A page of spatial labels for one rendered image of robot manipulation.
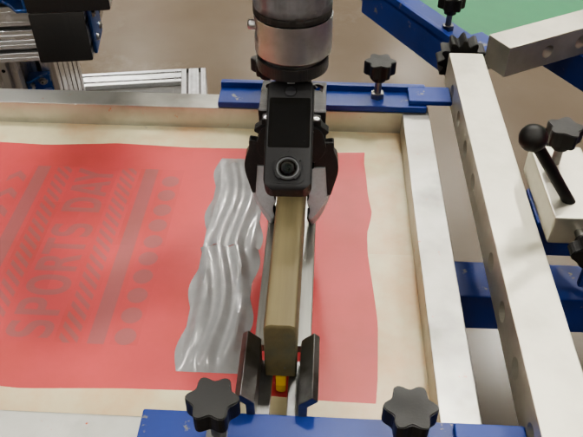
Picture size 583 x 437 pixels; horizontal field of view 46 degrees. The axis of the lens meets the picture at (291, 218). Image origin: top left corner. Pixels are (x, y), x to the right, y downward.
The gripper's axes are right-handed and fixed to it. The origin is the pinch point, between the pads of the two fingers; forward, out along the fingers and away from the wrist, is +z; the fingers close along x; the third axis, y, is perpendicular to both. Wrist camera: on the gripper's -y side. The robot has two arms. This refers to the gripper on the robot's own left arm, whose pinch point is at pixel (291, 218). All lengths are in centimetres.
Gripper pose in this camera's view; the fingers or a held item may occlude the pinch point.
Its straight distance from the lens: 79.7
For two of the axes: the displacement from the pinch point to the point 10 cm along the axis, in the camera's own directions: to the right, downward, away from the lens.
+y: 0.5, -6.7, 7.4
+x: -10.0, -0.3, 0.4
